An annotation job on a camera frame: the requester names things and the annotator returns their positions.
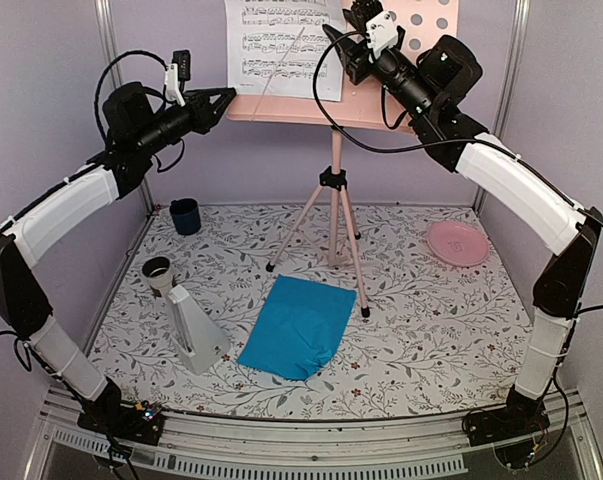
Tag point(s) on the paper coffee cup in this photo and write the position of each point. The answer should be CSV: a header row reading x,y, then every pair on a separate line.
x,y
159,276

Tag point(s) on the dark blue cup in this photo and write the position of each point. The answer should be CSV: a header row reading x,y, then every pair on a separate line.
x,y
185,216

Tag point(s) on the right aluminium post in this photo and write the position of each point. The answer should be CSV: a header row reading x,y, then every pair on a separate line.
x,y
499,34

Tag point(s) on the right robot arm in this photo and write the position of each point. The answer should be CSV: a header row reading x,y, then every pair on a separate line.
x,y
430,90

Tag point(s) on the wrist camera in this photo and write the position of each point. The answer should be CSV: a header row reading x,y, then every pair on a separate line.
x,y
177,74
378,25

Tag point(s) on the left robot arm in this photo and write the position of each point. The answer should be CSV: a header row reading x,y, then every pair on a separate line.
x,y
141,123

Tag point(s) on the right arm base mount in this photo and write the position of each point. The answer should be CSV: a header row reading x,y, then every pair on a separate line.
x,y
515,434

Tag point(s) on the front aluminium rail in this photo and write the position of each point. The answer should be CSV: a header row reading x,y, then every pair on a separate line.
x,y
199,446

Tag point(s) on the pink music stand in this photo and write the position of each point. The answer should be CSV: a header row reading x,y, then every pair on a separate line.
x,y
359,107

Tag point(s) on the pink plate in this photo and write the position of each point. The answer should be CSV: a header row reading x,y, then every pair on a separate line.
x,y
457,243

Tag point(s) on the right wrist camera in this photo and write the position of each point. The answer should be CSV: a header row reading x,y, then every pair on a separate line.
x,y
378,25

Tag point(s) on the sheet music paper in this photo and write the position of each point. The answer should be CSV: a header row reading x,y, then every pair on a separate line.
x,y
273,48

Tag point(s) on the aluminium post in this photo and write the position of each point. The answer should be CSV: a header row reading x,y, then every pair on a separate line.
x,y
499,34
125,100

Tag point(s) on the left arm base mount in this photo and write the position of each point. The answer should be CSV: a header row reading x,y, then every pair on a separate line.
x,y
141,423

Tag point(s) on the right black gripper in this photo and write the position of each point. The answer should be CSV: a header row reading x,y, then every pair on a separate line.
x,y
352,57

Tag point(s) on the white metronome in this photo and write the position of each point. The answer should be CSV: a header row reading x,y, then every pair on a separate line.
x,y
197,339

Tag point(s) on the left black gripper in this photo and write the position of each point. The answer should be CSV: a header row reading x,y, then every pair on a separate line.
x,y
204,112

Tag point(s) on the blue cloth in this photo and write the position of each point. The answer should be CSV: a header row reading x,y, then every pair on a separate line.
x,y
299,328

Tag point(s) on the left aluminium post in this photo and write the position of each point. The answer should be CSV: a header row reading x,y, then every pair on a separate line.
x,y
125,100

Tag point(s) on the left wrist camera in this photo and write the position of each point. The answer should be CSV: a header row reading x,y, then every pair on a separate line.
x,y
177,74

